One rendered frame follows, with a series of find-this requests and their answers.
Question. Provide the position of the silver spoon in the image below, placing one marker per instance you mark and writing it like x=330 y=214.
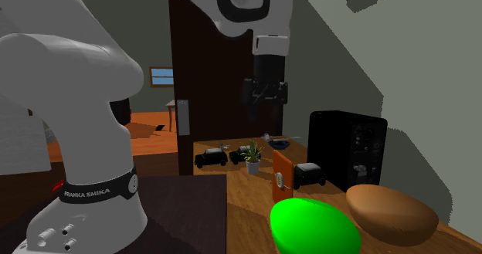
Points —
x=288 y=137

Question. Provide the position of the black toy car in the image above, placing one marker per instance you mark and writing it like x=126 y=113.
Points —
x=237 y=155
x=211 y=157
x=308 y=174

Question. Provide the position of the dark blue bowl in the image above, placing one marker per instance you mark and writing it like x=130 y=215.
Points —
x=279 y=144

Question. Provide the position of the orange flat box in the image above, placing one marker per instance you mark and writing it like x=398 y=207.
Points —
x=282 y=166

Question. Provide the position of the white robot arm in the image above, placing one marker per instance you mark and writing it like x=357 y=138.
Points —
x=75 y=95

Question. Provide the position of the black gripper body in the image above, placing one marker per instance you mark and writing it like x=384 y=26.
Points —
x=268 y=72

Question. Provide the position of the dark brown door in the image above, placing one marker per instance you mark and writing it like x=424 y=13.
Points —
x=207 y=76

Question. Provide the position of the small wooden side table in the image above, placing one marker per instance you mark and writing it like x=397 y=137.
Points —
x=171 y=106

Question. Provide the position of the black speaker box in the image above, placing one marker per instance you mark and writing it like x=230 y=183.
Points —
x=331 y=147

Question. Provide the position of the small potted green plant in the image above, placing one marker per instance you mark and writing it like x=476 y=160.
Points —
x=252 y=159

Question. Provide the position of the bright green egg-shaped object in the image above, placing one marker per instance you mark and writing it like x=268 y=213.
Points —
x=312 y=227

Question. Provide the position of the window with brown frame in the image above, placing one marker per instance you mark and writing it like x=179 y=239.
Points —
x=162 y=76

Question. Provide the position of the brown wooden bowl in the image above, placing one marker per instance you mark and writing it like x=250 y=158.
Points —
x=391 y=215

